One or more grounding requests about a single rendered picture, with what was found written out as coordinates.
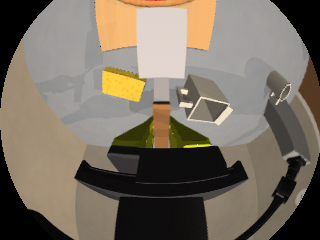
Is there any wooden cutting board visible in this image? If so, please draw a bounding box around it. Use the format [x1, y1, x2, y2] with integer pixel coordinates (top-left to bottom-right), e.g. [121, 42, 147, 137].
[95, 0, 216, 52]

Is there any margherita pizza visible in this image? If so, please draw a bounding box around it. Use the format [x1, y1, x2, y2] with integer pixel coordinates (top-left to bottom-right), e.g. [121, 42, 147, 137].
[119, 0, 193, 7]

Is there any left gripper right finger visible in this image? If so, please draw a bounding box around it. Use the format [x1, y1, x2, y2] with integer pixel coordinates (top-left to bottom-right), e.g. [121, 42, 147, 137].
[169, 116, 212, 148]

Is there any yellow sponge block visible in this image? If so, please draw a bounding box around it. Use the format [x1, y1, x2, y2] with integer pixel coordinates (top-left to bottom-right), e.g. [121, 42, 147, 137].
[103, 67, 146, 102]

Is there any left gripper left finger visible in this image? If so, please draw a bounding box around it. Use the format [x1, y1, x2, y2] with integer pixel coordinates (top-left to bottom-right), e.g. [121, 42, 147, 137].
[111, 116, 154, 148]

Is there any grey square mug with handle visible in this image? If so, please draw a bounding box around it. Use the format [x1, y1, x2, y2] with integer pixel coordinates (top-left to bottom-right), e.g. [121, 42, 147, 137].
[176, 74, 232, 126]

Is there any white spatula with wooden handle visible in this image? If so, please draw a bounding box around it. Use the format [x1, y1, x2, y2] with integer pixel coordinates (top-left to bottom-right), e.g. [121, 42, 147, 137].
[136, 7, 187, 148]

